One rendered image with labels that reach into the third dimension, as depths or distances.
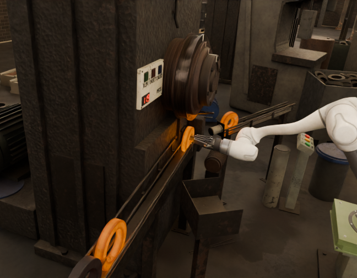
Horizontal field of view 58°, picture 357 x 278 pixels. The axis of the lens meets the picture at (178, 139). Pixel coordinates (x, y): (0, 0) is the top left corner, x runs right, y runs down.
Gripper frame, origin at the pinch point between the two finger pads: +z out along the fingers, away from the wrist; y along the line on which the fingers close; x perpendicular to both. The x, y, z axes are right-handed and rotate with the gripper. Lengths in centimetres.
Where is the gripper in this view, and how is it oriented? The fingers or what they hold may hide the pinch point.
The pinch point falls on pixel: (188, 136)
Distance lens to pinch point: 194.7
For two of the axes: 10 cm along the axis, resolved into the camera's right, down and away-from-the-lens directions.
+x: 1.2, -8.9, -4.4
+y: 3.3, -3.9, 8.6
